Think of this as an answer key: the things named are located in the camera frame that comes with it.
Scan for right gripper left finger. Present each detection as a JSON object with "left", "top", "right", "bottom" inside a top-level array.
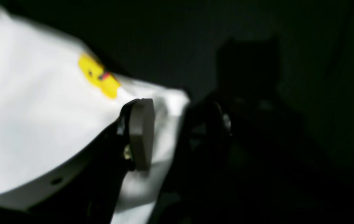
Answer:
[{"left": 0, "top": 98, "right": 155, "bottom": 224}]

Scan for black table cloth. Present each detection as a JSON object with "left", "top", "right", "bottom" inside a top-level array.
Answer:
[{"left": 0, "top": 0, "right": 354, "bottom": 186}]

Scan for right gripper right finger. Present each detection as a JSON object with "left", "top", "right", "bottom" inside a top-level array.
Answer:
[{"left": 152, "top": 101, "right": 354, "bottom": 224}]

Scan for white printed t-shirt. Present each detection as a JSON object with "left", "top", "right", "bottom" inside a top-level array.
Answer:
[{"left": 0, "top": 6, "right": 190, "bottom": 224}]

